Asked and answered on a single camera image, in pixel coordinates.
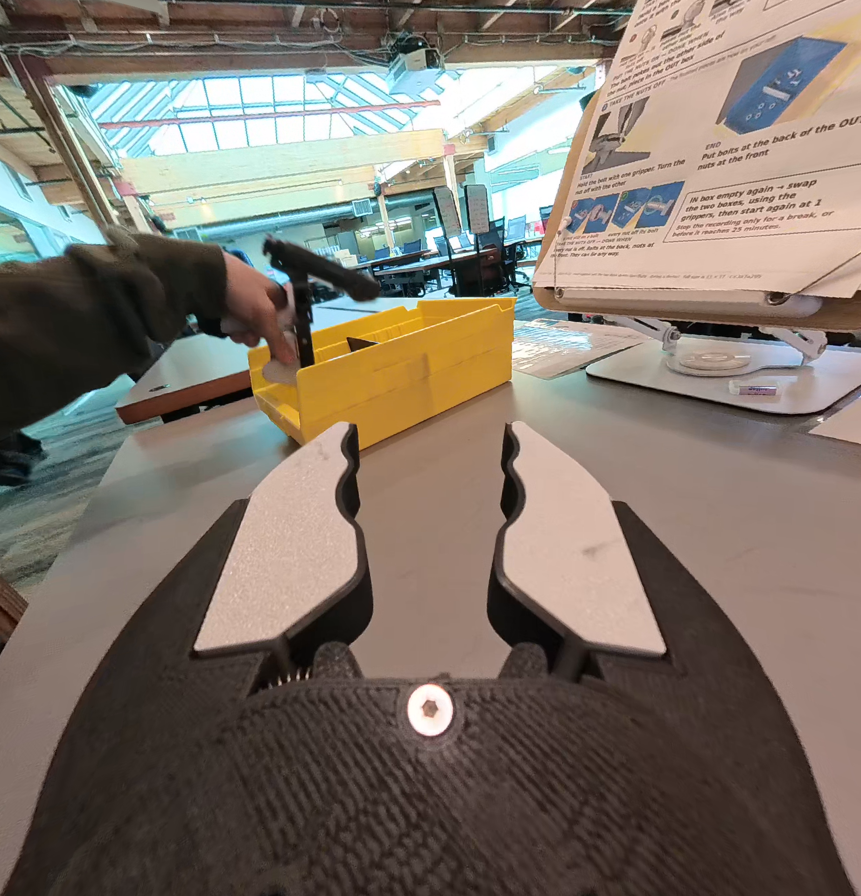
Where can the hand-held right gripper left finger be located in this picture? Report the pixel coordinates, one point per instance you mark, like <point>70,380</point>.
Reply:
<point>290,553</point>

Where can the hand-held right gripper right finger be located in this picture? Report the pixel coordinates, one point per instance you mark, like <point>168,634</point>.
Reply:
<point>577,560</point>

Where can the large yellow plastic bin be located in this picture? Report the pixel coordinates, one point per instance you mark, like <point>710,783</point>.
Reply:
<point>402,378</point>

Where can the grey desk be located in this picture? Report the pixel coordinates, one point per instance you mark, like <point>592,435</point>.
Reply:
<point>717,476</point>

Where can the person's left hand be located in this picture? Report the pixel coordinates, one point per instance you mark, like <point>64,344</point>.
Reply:
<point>252,301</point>

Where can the black bin divider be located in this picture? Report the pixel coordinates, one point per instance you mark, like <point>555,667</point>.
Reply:
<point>360,344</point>

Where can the black office chair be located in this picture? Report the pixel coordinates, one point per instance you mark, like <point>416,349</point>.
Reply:
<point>497,259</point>

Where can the white wood-edged table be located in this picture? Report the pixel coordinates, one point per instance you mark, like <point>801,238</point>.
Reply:
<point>192,364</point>

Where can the white document holder base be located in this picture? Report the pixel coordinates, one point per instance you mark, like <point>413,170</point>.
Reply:
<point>647,374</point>

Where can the clear plastic sleeve sheet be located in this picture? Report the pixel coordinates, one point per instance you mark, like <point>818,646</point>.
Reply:
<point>563,346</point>

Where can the grey ceiling unit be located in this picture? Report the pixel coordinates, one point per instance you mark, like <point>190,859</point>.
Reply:
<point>416,66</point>

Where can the white paper sheet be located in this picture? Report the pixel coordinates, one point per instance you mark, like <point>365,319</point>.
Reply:
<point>850,420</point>

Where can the brown document holder board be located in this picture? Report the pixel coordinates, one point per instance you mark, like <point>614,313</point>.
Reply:
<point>854,318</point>

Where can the printed instruction sheet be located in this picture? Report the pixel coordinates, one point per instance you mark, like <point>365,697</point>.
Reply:
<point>752,175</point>

